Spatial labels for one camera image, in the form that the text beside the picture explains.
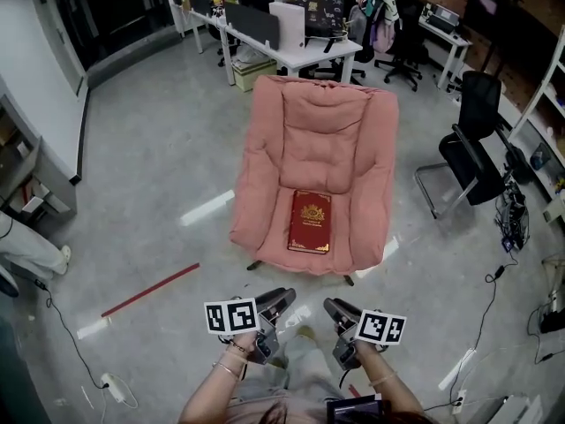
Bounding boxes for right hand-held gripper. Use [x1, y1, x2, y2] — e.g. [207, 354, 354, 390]
[322, 297, 408, 372]

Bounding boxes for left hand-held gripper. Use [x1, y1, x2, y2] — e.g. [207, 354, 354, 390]
[203, 286, 298, 367]

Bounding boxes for red gold-embossed book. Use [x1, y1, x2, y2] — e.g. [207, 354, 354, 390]
[287, 189, 333, 256]

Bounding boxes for pink upholstered armchair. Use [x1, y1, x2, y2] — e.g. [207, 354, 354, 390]
[228, 73, 401, 288]

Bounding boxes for person's right forearm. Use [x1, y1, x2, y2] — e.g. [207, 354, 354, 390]
[352, 340, 428, 417]

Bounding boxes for person's left forearm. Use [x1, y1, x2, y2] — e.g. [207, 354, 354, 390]
[177, 331, 260, 424]

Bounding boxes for person's grey trousers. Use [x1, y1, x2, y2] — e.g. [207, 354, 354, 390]
[232, 335, 337, 404]

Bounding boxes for black screen device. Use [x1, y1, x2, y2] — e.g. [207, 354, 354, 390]
[326, 393, 386, 424]

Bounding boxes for person's pale pink shirt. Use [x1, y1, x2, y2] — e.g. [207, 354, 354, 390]
[222, 394, 337, 424]

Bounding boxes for long red floor tape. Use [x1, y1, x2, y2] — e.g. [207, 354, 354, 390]
[100, 261, 201, 319]

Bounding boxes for white machine housing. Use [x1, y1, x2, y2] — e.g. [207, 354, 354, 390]
[466, 392, 549, 424]

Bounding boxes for black cantilever chair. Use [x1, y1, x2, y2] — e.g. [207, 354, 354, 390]
[414, 70, 516, 221]

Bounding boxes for beige storage box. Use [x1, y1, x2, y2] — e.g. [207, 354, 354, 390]
[231, 57, 278, 94]

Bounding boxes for white plastic bag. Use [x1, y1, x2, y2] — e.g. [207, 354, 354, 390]
[235, 43, 271, 68]

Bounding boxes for long white office desk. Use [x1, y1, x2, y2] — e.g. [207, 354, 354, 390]
[169, 0, 365, 88]

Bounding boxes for black office chair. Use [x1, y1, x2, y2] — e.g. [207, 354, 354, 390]
[373, 0, 432, 94]
[207, 15, 242, 68]

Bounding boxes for grey storage cabinet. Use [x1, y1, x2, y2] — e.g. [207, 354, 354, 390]
[0, 95, 79, 234]

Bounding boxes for white shell seat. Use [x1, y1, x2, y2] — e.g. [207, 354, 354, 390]
[0, 262, 21, 300]

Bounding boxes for white computer case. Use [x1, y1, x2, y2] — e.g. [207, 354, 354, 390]
[268, 1, 307, 54]

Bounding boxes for dark grey divider panel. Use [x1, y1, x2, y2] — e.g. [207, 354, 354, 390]
[223, 1, 281, 52]

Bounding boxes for white shelf unit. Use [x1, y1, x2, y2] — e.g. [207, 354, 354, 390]
[506, 24, 565, 225]

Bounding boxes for black laptop with stickers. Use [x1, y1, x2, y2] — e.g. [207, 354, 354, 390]
[281, 0, 346, 40]

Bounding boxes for small white desk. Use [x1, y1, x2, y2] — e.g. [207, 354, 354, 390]
[417, 4, 474, 92]

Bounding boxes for colourful jacket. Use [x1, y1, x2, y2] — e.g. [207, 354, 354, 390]
[355, 0, 403, 54]

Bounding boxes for grey desktop device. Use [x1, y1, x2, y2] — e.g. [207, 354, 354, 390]
[423, 3, 461, 35]

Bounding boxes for dark double door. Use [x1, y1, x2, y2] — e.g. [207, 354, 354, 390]
[46, 0, 178, 80]

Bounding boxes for thin pale bracelet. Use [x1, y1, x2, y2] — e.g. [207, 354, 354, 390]
[367, 370, 399, 389]

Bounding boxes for gold bangle bracelet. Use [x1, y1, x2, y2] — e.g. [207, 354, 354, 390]
[212, 361, 242, 382]

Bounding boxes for white power cable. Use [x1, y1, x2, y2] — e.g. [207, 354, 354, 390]
[102, 381, 140, 411]

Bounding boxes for tangle of black cables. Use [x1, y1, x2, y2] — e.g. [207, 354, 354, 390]
[493, 182, 531, 252]

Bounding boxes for black floor cable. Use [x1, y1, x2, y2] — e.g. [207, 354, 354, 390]
[34, 279, 108, 389]

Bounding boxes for black wall television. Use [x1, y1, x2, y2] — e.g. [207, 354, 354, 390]
[464, 0, 524, 33]

